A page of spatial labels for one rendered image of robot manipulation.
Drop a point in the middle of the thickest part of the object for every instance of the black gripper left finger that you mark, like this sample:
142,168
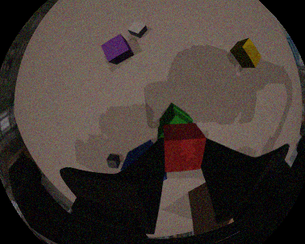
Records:
137,187

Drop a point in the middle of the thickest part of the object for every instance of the yellow cube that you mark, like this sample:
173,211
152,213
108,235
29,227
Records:
246,54

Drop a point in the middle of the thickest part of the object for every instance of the large blue block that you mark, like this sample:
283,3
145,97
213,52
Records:
135,153

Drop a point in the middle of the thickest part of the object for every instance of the red block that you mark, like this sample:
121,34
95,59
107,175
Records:
184,147

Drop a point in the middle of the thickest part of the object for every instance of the purple cube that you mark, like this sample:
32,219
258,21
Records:
117,50

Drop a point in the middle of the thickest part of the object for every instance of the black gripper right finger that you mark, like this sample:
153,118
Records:
231,176

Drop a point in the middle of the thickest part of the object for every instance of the green block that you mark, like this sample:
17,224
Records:
173,117
172,106

